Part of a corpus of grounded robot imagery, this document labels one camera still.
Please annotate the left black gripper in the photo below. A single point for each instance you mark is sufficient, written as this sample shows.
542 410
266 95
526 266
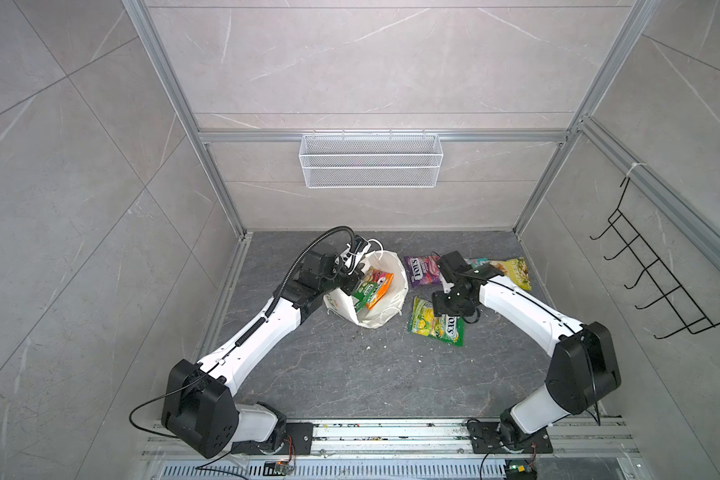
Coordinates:
353 278

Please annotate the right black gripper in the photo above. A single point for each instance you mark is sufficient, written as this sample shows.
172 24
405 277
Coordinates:
439 307

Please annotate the green snack pack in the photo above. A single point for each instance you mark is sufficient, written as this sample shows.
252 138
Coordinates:
365 292

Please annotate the green yellow candy bag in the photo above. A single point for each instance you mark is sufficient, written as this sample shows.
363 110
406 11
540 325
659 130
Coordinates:
445 328

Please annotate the teal red snack bag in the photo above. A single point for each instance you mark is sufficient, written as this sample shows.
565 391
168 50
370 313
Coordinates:
478 262

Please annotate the white floral paper bag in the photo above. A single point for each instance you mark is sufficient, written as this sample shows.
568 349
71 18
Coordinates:
390 305

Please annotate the purple snack pack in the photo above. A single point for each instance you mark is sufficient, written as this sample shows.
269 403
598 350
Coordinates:
422 270

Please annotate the yellow green snack bag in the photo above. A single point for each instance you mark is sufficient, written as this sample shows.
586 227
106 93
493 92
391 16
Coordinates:
516 270

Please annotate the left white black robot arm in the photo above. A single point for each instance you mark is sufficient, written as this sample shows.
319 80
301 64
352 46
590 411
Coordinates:
199 407

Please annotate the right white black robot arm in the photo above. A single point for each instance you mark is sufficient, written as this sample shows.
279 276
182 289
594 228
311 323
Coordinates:
583 363

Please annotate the orange snack pack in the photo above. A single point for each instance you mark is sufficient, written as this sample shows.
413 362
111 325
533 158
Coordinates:
385 280

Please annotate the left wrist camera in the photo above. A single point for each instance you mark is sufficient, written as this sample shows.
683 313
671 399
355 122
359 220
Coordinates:
354 252

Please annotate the white wire mesh basket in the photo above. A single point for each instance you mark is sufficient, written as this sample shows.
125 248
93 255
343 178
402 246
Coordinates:
345 161

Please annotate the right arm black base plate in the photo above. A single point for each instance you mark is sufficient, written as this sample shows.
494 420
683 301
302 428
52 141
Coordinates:
493 437

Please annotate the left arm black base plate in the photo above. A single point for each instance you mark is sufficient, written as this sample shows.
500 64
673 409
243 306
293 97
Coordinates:
288 439

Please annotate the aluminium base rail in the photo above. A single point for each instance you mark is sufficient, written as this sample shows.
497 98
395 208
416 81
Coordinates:
572 437

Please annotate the black wire hook rack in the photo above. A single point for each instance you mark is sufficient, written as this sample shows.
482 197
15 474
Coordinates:
655 271

